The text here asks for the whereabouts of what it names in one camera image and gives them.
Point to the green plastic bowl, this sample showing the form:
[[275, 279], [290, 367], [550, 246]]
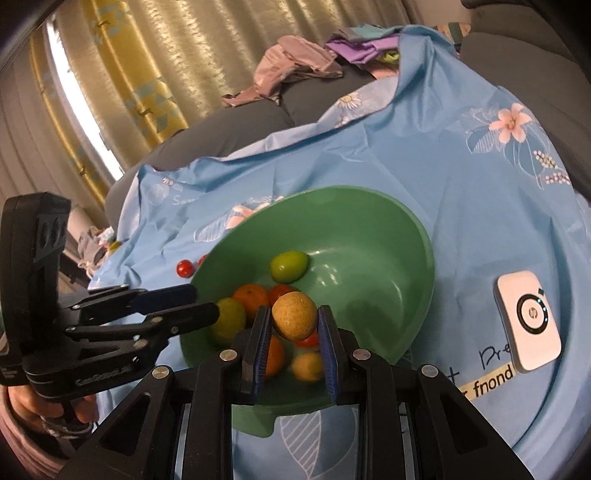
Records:
[[369, 240]]

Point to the green garment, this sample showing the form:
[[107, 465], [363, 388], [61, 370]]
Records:
[[390, 56]]

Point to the person's left forearm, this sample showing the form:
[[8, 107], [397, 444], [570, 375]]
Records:
[[23, 457]]

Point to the person's left hand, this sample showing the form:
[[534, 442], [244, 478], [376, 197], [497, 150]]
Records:
[[27, 408]]

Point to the yellow patterned curtain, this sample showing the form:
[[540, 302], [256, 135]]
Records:
[[143, 87]]

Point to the small red cherry tomato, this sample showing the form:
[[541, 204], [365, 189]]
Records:
[[202, 261]]

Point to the yellow-green round fruit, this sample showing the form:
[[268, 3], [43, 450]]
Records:
[[228, 321]]

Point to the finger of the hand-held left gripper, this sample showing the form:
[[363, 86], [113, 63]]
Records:
[[194, 314], [166, 295]]

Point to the grey sofa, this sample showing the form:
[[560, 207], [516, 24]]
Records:
[[258, 120]]

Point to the large orange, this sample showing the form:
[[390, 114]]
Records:
[[274, 355]]

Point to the green round fruit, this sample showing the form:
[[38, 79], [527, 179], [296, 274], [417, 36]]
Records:
[[289, 266]]

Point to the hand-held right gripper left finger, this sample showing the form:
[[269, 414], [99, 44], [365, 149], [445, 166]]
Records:
[[261, 360]]

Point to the pink garment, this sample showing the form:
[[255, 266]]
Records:
[[295, 60]]

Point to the white portable device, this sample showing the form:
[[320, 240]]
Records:
[[517, 332]]

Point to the small orange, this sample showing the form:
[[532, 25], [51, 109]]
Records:
[[249, 297]]

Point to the purple garment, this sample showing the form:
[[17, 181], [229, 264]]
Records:
[[360, 44]]

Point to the beige curtain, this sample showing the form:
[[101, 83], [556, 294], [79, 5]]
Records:
[[231, 46]]

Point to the blue floral cloth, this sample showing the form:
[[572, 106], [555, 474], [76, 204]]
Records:
[[415, 152]]

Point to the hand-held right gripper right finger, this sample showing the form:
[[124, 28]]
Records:
[[328, 364]]

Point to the pile of light clothes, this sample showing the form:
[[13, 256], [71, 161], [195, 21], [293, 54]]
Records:
[[92, 242]]

